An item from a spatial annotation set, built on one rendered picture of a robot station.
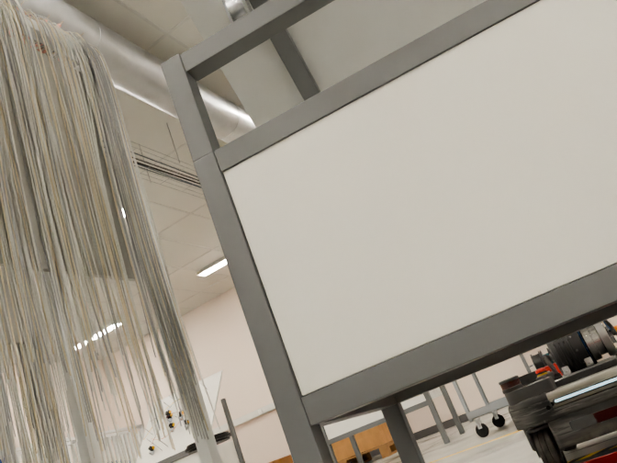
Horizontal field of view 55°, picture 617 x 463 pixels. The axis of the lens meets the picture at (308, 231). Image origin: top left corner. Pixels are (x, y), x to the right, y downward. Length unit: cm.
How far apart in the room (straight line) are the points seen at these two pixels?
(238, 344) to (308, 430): 929
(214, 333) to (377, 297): 962
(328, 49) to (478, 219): 73
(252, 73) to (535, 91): 76
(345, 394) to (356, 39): 86
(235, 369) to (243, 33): 929
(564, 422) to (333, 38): 134
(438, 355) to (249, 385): 927
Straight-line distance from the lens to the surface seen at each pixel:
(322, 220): 84
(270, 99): 144
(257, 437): 1001
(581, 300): 78
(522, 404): 208
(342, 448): 768
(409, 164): 83
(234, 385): 1017
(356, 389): 80
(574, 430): 206
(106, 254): 123
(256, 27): 101
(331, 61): 142
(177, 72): 105
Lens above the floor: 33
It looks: 20 degrees up
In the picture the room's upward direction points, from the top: 22 degrees counter-clockwise
